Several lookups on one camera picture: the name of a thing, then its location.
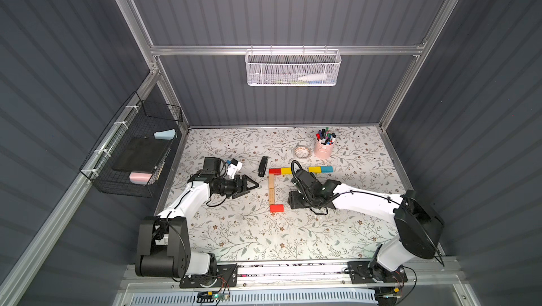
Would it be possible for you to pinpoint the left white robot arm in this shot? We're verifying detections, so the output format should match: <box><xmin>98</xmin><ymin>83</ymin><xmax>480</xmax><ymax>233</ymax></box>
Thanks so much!
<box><xmin>135</xmin><ymin>157</ymin><xmax>260</xmax><ymax>281</ymax></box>

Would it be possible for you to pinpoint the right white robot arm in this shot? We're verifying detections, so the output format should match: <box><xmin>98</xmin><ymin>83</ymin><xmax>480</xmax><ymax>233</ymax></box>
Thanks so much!
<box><xmin>288</xmin><ymin>169</ymin><xmax>445</xmax><ymax>283</ymax></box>

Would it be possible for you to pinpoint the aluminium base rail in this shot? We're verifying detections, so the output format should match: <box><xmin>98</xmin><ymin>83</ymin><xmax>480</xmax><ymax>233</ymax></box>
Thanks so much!
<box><xmin>118</xmin><ymin>259</ymin><xmax>407</xmax><ymax>306</ymax></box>

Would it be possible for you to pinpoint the white wire mesh basket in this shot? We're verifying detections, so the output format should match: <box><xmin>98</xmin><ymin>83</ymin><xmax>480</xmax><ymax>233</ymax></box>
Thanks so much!
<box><xmin>244</xmin><ymin>49</ymin><xmax>342</xmax><ymax>87</ymax></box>

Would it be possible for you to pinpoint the teal block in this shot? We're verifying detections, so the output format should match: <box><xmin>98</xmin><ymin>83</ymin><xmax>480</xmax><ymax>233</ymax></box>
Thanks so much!
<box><xmin>320</xmin><ymin>166</ymin><xmax>334</xmax><ymax>173</ymax></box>

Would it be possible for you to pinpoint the wooden block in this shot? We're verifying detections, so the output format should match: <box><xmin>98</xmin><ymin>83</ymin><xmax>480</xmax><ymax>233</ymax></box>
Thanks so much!
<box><xmin>268</xmin><ymin>188</ymin><xmax>275</xmax><ymax>205</ymax></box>
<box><xmin>268</xmin><ymin>174</ymin><xmax>275</xmax><ymax>190</ymax></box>

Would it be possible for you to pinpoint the small glass dish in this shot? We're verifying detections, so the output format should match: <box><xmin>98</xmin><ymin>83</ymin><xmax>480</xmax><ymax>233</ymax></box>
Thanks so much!
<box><xmin>293</xmin><ymin>145</ymin><xmax>312</xmax><ymax>160</ymax></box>

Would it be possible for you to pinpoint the black stapler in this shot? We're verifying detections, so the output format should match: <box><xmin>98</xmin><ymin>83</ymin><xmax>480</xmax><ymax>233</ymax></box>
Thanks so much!
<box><xmin>258</xmin><ymin>156</ymin><xmax>268</xmax><ymax>178</ymax></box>

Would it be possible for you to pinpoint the black wire wall basket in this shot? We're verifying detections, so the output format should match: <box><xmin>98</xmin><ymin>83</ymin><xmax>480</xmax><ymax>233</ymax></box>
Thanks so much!
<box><xmin>80</xmin><ymin>94</ymin><xmax>183</xmax><ymax>198</ymax></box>

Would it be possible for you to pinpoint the light blue box in basket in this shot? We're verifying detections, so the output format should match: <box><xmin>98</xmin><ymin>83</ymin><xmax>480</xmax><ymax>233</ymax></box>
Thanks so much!
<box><xmin>154</xmin><ymin>129</ymin><xmax>176</xmax><ymax>140</ymax></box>

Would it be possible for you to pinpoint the black notebook in basket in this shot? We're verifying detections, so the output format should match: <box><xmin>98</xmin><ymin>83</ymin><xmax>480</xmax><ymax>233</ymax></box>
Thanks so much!
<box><xmin>112</xmin><ymin>137</ymin><xmax>171</xmax><ymax>173</ymax></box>

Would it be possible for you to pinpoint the pink pen cup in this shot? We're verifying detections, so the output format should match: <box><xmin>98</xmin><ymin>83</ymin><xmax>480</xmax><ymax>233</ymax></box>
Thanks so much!
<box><xmin>313</xmin><ymin>138</ymin><xmax>334</xmax><ymax>160</ymax></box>

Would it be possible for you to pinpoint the white bottle in basket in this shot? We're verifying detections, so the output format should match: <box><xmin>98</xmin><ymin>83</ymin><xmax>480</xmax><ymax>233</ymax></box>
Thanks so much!
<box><xmin>298</xmin><ymin>73</ymin><xmax>327</xmax><ymax>83</ymax></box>

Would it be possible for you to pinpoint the pink eraser in basket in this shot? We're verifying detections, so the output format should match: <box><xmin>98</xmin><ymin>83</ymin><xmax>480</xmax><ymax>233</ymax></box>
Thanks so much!
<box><xmin>129</xmin><ymin>172</ymin><xmax>153</xmax><ymax>185</ymax></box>

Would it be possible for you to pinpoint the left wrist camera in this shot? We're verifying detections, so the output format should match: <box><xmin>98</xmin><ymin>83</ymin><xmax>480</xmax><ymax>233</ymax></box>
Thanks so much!
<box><xmin>227</xmin><ymin>159</ymin><xmax>243</xmax><ymax>180</ymax></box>

